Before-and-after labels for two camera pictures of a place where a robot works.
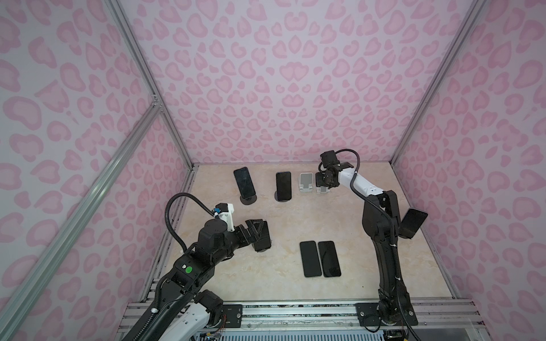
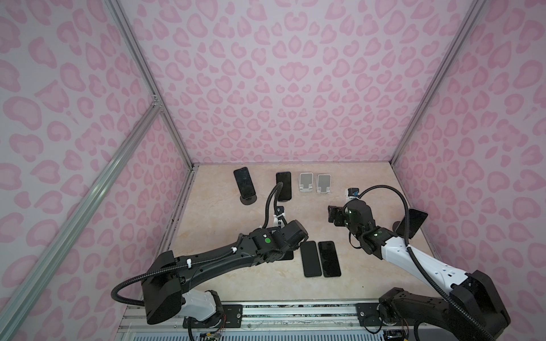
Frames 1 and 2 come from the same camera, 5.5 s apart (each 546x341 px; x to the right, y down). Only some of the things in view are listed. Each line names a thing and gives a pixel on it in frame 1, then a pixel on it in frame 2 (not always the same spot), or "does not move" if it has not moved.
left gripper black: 247,239 -> 296,247
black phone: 310,258 does not move
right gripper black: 319,182 -> 333,210
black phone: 284,188 does not move
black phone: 329,258 does not move
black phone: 244,182 does not move
